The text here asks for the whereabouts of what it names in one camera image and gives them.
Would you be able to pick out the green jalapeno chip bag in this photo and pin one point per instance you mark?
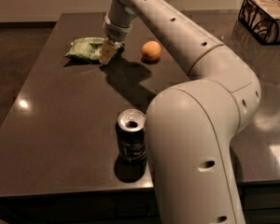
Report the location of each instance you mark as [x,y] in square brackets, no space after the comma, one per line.
[87,49]

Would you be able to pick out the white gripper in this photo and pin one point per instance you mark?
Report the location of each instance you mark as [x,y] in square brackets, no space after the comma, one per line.
[116,32]

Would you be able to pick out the orange fruit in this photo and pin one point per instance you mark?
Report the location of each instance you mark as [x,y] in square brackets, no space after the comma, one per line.
[151,51]

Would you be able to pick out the black wire basket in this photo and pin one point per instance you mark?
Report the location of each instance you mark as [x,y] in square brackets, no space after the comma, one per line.
[262,19]

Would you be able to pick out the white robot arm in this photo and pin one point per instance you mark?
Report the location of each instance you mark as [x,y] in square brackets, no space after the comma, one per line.
[190,126]

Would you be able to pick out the blue pepsi can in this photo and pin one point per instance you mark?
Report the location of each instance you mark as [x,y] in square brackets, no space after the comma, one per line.
[130,135]

